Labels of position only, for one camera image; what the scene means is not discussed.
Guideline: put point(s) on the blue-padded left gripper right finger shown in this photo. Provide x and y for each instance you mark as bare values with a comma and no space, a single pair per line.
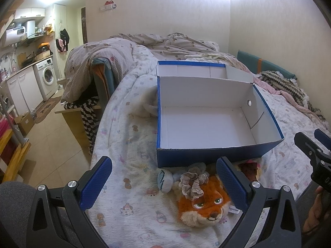
281,227

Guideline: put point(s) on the cardboard box on floor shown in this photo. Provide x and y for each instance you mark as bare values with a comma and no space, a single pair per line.
25,123

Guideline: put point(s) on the black white knitted blanket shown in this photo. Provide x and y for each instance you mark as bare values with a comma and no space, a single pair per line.
280,83

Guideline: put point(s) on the brown floor mat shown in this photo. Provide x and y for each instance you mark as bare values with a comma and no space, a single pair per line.
44,109

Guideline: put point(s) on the wooden side table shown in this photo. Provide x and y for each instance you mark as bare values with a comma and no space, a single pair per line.
74,120

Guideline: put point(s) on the white washing machine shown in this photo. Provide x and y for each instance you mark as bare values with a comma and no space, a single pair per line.
45,77

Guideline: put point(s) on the white water heater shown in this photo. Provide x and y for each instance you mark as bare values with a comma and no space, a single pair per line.
13,35

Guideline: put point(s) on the yellow brown hedgehog plush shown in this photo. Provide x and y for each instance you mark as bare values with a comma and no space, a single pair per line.
250,169

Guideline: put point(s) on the pink sheet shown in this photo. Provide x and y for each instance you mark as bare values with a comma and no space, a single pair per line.
288,97

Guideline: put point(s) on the hanging dark clothes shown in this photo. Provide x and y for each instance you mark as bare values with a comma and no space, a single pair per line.
63,41

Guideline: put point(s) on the light blue plush toy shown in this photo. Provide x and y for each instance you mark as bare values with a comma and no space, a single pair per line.
166,179

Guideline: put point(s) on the person's right hand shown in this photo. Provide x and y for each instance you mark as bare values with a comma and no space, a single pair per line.
312,221

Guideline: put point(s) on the wall hook with red item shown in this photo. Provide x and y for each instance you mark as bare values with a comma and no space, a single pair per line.
108,5

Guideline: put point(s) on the white upper kitchen cabinet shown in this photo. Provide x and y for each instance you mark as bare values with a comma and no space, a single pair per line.
23,13

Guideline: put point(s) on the white kitchen cabinet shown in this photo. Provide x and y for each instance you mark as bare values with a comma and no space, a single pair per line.
23,13
24,91

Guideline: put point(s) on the blue white cardboard box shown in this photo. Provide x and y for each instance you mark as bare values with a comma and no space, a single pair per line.
209,110

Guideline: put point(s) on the black white striped cloth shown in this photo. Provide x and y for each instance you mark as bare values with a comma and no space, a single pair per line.
89,118

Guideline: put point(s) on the yellow wooden rack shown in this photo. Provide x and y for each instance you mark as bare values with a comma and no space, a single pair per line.
12,157

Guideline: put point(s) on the white patterned bed quilt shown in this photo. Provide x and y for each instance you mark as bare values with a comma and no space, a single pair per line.
131,211

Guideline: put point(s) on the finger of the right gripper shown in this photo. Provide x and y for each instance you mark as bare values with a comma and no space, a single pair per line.
310,149
323,138

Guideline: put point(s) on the orange fox plush head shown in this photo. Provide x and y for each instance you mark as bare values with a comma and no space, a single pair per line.
205,210

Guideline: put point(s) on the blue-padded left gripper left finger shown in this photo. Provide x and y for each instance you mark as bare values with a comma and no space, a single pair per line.
45,227

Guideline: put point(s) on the beige lace scrunchie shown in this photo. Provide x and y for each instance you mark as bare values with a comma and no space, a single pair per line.
191,181

